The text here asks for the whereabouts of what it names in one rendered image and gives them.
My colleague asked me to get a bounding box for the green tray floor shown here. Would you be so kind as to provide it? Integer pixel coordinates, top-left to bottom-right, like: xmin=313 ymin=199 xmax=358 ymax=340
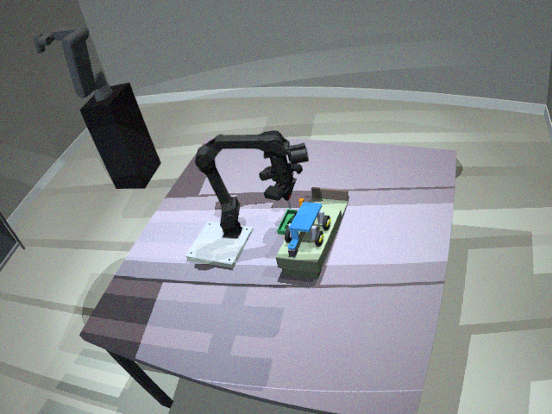
xmin=281 ymin=213 xmax=295 ymax=230

